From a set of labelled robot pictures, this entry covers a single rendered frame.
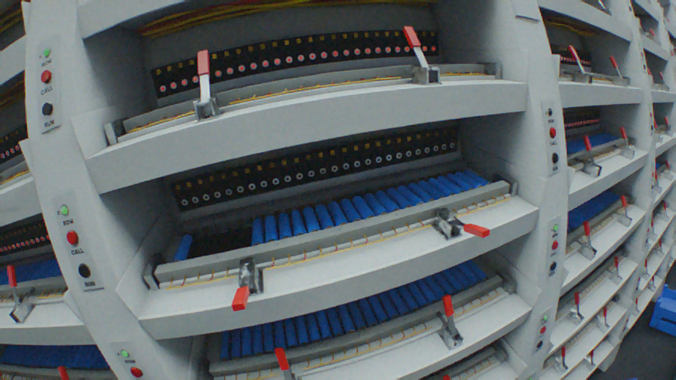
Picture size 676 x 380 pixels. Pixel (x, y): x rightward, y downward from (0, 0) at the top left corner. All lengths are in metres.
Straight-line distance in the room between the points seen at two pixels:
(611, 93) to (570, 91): 0.23
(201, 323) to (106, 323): 0.14
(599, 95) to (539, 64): 0.26
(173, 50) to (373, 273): 0.51
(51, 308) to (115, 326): 0.17
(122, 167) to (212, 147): 0.11
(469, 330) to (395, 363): 0.14
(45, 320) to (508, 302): 0.80
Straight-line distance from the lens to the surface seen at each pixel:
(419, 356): 0.46
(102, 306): 0.40
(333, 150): 0.43
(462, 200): 0.41
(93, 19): 0.41
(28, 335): 0.59
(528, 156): 0.47
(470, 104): 0.37
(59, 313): 0.52
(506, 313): 0.55
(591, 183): 0.65
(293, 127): 0.28
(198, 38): 0.55
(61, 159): 0.38
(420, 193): 0.43
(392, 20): 0.59
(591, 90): 0.68
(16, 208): 0.48
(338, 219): 0.37
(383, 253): 0.33
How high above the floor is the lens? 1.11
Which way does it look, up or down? 9 degrees down
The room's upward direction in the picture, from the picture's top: 11 degrees counter-clockwise
